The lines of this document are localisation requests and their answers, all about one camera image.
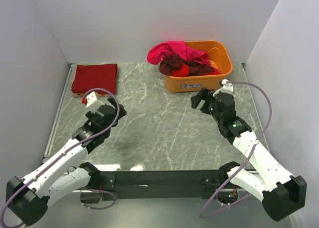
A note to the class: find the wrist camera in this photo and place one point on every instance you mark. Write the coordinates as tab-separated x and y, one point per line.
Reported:
92	102
225	87

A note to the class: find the orange plastic tub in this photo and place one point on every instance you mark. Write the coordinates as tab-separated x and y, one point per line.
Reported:
219	59

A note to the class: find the folded red t shirt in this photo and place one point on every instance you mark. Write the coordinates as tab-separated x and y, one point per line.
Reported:
95	76

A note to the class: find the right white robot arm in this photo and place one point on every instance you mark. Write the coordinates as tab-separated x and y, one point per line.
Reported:
280	192

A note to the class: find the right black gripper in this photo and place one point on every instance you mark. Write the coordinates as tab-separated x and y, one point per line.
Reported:
202	95

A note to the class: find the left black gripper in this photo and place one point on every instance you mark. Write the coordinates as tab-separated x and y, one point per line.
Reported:
121	113

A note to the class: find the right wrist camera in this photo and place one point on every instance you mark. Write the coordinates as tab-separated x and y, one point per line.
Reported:
225	87

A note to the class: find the pink t shirt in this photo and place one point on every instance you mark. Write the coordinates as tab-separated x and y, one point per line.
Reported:
162	50

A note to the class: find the black base beam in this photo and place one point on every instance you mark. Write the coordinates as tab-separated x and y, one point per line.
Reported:
158	184

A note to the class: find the dark maroon t shirt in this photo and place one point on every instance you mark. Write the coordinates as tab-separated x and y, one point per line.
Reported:
172	62

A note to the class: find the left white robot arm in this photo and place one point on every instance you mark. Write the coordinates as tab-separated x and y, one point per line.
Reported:
30	197

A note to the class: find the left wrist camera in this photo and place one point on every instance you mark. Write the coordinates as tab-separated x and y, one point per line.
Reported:
92	102

